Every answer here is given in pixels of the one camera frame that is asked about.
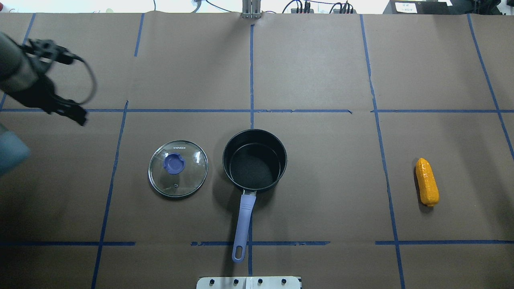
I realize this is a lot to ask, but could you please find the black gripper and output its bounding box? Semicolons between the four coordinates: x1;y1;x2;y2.
8;76;88;126

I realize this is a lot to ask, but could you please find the glass pot lid purple knob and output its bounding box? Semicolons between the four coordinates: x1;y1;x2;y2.
147;140;209;199

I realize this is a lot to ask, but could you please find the dark blue saucepan purple handle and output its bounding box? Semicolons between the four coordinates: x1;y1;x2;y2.
222;128;288;263

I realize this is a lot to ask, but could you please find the yellow toy corn cob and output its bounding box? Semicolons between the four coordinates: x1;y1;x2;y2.
414;158;439;207

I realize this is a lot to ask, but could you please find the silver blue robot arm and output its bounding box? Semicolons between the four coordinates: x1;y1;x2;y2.
0;33;98;126

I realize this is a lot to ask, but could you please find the black box with label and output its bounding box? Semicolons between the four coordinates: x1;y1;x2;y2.
382;0;451;15

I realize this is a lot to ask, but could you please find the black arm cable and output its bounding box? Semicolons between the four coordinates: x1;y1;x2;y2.
66;54;98;106

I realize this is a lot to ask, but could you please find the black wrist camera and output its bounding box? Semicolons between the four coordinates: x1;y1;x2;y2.
20;39;77;65

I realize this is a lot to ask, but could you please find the silver aluminium frame post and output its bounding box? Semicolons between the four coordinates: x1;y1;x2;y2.
241;0;262;19

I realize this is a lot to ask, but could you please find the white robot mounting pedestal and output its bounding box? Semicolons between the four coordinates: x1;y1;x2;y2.
196;276;303;289

